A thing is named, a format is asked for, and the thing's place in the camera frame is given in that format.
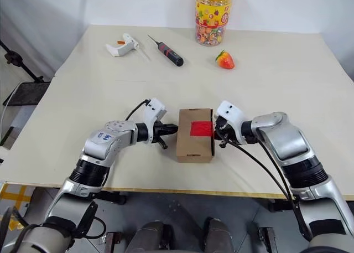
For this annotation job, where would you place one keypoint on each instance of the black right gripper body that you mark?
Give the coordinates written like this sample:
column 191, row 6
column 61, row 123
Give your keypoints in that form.
column 226, row 134

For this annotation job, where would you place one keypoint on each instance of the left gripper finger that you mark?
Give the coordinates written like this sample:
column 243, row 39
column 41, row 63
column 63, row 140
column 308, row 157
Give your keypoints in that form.
column 169, row 130
column 170, row 126

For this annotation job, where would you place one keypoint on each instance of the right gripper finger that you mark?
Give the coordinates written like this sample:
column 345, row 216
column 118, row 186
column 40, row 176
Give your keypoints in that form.
column 216, row 135
column 216, row 120

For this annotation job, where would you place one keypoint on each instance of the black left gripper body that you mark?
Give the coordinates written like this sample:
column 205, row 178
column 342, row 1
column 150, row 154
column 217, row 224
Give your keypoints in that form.
column 158, row 131

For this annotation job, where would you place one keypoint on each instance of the brown cardboard box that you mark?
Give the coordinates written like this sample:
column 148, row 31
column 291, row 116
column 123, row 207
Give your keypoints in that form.
column 193, row 147

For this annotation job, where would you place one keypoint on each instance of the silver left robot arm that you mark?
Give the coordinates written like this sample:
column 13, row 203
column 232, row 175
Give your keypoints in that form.
column 110, row 142

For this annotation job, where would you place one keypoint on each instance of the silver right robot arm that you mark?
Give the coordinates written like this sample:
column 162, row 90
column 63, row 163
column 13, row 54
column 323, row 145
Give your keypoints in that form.
column 285, row 136

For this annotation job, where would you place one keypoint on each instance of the red tape seal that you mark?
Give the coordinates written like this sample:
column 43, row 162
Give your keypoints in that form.
column 202, row 128

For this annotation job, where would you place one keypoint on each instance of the red toy strawberry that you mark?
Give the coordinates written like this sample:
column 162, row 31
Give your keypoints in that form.
column 226, row 60

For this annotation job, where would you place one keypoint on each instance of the black red screwdriver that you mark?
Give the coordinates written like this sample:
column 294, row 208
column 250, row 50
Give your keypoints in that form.
column 170, row 53

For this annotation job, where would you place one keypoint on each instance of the clear glue stick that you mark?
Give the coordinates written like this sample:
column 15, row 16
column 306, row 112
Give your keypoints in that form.
column 145, row 55

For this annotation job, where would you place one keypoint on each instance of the white glue gun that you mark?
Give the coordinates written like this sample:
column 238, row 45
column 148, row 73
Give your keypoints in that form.
column 123, row 46

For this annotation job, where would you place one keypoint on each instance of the dark rounded shape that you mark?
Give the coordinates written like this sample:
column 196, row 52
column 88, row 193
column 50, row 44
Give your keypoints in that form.
column 221, row 236
column 153, row 239

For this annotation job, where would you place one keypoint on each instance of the candy jar with orange lid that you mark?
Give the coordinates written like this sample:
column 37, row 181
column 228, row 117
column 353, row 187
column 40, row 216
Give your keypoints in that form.
column 214, row 15

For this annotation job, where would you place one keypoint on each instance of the black table foot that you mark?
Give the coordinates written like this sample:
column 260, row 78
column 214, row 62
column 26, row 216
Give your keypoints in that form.
column 113, row 243
column 266, row 240

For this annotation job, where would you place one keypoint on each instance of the black tray stand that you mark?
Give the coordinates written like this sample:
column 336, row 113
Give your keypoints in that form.
column 27, row 93

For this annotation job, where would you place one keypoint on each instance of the black tripod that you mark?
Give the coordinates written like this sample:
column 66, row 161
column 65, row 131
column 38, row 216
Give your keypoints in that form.
column 20, row 62

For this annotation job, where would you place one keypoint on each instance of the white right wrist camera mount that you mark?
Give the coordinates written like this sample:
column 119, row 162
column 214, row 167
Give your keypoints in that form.
column 229, row 109

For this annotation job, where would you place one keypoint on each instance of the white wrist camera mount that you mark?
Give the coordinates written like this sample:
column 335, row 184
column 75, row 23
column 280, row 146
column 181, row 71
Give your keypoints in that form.
column 229, row 109
column 153, row 109

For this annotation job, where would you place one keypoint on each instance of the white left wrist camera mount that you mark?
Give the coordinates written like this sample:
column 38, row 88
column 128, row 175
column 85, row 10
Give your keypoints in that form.
column 153, row 109

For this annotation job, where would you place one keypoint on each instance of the black table frame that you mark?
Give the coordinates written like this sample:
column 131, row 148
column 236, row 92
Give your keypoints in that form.
column 116, row 197

